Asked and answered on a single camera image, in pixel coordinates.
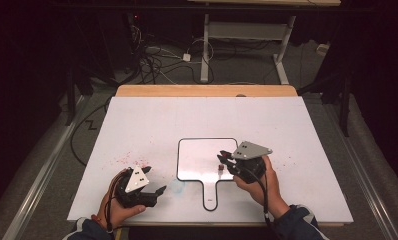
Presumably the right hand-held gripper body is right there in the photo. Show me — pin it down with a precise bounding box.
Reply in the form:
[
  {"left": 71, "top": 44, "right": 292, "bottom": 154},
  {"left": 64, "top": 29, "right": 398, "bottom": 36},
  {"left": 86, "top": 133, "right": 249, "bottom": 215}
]
[{"left": 231, "top": 140, "right": 274, "bottom": 185}]

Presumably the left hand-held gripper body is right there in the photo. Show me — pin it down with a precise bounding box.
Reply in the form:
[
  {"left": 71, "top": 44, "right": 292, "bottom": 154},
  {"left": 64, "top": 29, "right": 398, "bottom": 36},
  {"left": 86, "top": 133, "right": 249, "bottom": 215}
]
[{"left": 114, "top": 165, "right": 159, "bottom": 209}]

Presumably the small whiteboard with handle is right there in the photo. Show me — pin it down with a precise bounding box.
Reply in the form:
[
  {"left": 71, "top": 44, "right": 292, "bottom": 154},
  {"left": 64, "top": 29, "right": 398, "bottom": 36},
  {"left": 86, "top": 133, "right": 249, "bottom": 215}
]
[{"left": 176, "top": 137, "right": 240, "bottom": 212}]

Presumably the person's left hand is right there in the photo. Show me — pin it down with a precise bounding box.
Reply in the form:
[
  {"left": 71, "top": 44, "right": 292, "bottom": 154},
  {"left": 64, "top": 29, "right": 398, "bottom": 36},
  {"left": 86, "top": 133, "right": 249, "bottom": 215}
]
[{"left": 96, "top": 167, "right": 148, "bottom": 231}]

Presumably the person's right hand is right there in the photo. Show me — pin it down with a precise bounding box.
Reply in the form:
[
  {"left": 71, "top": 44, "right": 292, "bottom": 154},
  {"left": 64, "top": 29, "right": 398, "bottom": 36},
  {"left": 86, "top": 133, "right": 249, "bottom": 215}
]
[{"left": 232, "top": 155, "right": 291, "bottom": 220}]

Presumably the white table sheet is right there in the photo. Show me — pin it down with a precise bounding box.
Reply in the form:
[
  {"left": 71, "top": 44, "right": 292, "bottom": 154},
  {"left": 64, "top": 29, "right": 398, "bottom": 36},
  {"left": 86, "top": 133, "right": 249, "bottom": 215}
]
[{"left": 66, "top": 95, "right": 355, "bottom": 225}]

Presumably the wooden table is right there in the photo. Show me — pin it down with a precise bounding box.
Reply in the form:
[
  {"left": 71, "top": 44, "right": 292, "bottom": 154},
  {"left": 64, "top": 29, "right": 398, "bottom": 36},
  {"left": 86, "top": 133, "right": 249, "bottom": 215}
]
[{"left": 115, "top": 84, "right": 299, "bottom": 98}]

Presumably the black stand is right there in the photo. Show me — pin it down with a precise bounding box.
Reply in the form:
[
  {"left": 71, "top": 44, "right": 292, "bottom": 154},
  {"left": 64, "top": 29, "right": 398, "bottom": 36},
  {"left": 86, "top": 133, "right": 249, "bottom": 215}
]
[
  {"left": 64, "top": 64, "right": 120, "bottom": 127},
  {"left": 297, "top": 66, "right": 352, "bottom": 138}
]

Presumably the small white box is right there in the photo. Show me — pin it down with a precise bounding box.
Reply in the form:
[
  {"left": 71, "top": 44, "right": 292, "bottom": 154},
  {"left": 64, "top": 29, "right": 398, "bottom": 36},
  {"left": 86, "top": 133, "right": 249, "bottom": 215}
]
[{"left": 316, "top": 43, "right": 331, "bottom": 57}]

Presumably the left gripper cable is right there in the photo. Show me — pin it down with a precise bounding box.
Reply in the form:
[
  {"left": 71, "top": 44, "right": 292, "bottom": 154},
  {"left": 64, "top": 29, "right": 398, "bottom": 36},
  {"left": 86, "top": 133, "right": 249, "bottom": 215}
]
[{"left": 104, "top": 168, "right": 130, "bottom": 234}]

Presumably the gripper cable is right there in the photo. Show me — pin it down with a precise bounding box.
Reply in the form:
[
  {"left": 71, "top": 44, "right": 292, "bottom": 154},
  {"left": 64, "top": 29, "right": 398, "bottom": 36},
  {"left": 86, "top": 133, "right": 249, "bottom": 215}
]
[
  {"left": 241, "top": 166, "right": 281, "bottom": 240},
  {"left": 104, "top": 168, "right": 130, "bottom": 234}
]

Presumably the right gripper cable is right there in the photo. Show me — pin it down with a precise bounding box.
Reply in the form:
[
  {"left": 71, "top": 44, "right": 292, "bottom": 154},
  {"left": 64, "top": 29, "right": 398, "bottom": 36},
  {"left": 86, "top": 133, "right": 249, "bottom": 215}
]
[{"left": 241, "top": 166, "right": 281, "bottom": 240}]

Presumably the long black floor cable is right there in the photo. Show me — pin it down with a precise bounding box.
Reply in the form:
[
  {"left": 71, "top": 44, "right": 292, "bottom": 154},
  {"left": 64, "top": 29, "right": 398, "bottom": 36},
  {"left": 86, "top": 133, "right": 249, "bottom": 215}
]
[{"left": 69, "top": 95, "right": 114, "bottom": 168}]

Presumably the metal floor rail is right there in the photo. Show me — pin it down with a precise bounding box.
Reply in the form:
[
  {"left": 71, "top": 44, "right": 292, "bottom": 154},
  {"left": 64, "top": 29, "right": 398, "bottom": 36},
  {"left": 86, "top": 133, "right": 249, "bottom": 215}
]
[
  {"left": 1, "top": 95, "right": 90, "bottom": 240},
  {"left": 321, "top": 99, "right": 398, "bottom": 240}
]

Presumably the tangle of floor cables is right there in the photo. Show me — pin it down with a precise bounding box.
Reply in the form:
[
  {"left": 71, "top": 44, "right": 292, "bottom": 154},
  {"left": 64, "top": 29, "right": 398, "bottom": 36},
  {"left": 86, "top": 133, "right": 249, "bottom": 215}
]
[{"left": 125, "top": 24, "right": 216, "bottom": 85}]

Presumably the white desk frame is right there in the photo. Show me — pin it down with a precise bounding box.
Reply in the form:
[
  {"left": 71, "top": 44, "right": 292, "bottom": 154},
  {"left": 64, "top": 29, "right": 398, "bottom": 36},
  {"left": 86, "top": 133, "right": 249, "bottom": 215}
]
[{"left": 186, "top": 0, "right": 342, "bottom": 85}]

